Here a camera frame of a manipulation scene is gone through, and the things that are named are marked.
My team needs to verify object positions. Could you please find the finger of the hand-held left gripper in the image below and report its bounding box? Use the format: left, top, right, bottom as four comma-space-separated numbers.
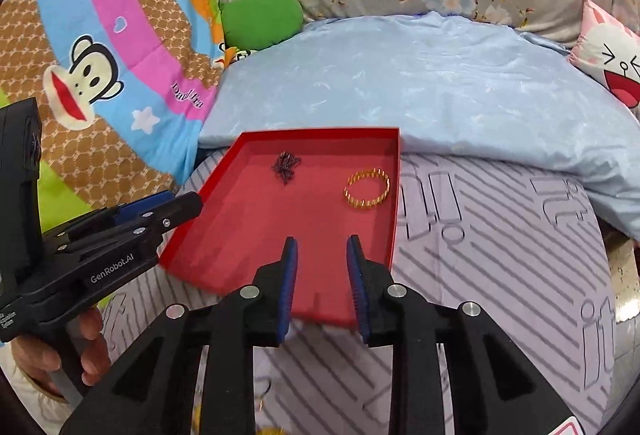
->
42, 193, 177, 241
57, 192, 204, 256

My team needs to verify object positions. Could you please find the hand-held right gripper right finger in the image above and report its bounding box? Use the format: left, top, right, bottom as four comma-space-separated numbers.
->
346, 235, 576, 435

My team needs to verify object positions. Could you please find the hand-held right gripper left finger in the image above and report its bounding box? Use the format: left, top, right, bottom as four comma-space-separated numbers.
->
59, 236, 299, 435

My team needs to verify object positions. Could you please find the red cardboard box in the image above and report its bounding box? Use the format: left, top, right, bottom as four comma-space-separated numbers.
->
157, 127, 403, 330

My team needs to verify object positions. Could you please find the person's left hand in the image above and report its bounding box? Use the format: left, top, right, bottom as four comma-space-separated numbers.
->
10, 307, 112, 398

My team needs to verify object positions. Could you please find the grey striped bedsheet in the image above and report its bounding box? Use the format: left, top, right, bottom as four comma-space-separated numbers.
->
95, 152, 621, 435

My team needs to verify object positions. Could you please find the cartoon monkey printed blanket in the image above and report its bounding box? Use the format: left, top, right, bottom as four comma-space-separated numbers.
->
0, 0, 241, 236

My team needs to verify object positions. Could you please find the green cushion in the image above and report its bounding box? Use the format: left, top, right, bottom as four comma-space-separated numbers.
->
220, 0, 306, 50

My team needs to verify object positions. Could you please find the light blue quilt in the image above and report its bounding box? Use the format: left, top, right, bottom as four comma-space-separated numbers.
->
197, 12, 640, 236

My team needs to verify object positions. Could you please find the pink cartoon face pillow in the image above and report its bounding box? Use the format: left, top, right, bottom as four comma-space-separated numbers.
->
567, 0, 640, 110

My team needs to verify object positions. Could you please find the gold link bracelet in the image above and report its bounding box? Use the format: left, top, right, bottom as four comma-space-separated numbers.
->
343, 168, 391, 212

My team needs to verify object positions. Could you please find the dark chain necklace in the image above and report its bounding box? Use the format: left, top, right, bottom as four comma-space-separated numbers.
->
270, 151, 302, 186

